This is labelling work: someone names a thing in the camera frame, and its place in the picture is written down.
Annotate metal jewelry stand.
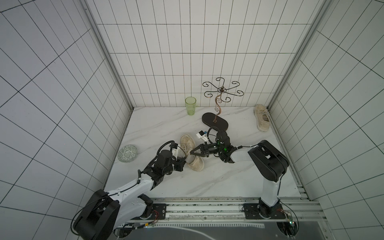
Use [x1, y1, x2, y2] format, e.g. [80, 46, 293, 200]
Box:
[202, 77, 245, 131]

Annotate aluminium mounting rail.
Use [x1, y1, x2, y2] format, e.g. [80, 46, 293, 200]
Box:
[110, 194, 326, 228]

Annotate green plastic cup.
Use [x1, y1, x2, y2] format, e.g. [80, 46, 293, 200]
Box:
[185, 97, 197, 116]

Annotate patterned ceramic bowl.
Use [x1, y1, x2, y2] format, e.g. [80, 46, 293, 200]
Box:
[117, 145, 139, 163]

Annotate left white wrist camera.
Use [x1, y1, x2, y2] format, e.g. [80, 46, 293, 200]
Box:
[170, 142, 179, 158]

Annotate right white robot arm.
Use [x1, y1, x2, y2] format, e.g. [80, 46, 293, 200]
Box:
[190, 131, 290, 220]

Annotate beige lace-up shoe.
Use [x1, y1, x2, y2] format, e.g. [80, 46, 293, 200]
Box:
[179, 133, 205, 173]

